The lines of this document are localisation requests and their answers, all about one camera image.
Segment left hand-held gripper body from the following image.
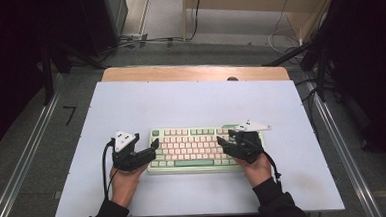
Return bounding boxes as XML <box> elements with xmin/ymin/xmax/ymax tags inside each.
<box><xmin>110</xmin><ymin>129</ymin><xmax>142</xmax><ymax>173</ymax></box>

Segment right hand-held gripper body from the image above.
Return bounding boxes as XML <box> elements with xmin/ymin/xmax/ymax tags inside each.
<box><xmin>228</xmin><ymin>118</ymin><xmax>274</xmax><ymax>166</ymax></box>

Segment green and pink keyboard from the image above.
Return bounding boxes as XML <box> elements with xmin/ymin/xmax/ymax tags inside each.
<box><xmin>145</xmin><ymin>122</ymin><xmax>268</xmax><ymax>177</ymax></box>

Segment person's right hand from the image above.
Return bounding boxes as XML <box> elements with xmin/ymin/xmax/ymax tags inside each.
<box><xmin>236</xmin><ymin>152</ymin><xmax>273</xmax><ymax>189</ymax></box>

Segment person's left hand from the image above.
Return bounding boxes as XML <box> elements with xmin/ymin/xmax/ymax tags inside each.
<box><xmin>108</xmin><ymin>164</ymin><xmax>150</xmax><ymax>210</ymax></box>

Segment white table board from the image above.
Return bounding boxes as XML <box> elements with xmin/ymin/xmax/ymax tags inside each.
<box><xmin>48</xmin><ymin>69</ymin><xmax>346</xmax><ymax>217</ymax></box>

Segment black tripod stand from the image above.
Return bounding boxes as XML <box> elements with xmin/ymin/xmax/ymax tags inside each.
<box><xmin>262</xmin><ymin>40</ymin><xmax>334</xmax><ymax>107</ymax></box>

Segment black metal stand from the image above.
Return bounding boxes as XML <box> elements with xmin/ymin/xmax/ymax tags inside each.
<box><xmin>39</xmin><ymin>42</ymin><xmax>56</xmax><ymax>106</ymax></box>

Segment grey power strip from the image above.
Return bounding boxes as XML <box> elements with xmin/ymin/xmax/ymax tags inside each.
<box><xmin>121</xmin><ymin>32</ymin><xmax>149</xmax><ymax>42</ymax></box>

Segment black cabinet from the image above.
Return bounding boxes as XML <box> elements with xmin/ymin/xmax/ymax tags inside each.
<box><xmin>78</xmin><ymin>0</ymin><xmax>131</xmax><ymax>58</ymax></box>

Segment light wooden shelf unit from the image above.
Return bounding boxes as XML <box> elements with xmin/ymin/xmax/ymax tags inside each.
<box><xmin>180</xmin><ymin>0</ymin><xmax>343</xmax><ymax>51</ymax></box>

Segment dark curtain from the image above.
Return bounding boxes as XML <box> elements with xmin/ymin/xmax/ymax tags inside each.
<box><xmin>0</xmin><ymin>0</ymin><xmax>52</xmax><ymax>157</ymax></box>
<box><xmin>322</xmin><ymin>0</ymin><xmax>386</xmax><ymax>184</ymax></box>

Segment left hand-held gripper black cable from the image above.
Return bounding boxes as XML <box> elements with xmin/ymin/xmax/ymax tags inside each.
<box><xmin>100</xmin><ymin>139</ymin><xmax>120</xmax><ymax>199</ymax></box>

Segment hand-held gripper black cable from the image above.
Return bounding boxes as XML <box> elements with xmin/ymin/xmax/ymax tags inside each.
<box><xmin>242</xmin><ymin>135</ymin><xmax>283</xmax><ymax>188</ymax></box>
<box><xmin>100</xmin><ymin>139</ymin><xmax>120</xmax><ymax>199</ymax></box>

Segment right hand-held gripper black cable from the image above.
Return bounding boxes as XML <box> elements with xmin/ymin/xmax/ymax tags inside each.
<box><xmin>242</xmin><ymin>135</ymin><xmax>283</xmax><ymax>188</ymax></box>

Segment aluminium floor rail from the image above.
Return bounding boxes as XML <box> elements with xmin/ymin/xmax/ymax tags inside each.
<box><xmin>307</xmin><ymin>78</ymin><xmax>385</xmax><ymax>217</ymax></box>
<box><xmin>0</xmin><ymin>90</ymin><xmax>68</xmax><ymax>217</ymax></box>

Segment black floor cables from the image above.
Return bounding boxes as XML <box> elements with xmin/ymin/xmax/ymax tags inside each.
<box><xmin>98</xmin><ymin>34</ymin><xmax>186</xmax><ymax>57</ymax></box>

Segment black hanging cable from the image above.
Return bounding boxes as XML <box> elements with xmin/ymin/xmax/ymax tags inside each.
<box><xmin>186</xmin><ymin>0</ymin><xmax>206</xmax><ymax>42</ymax></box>

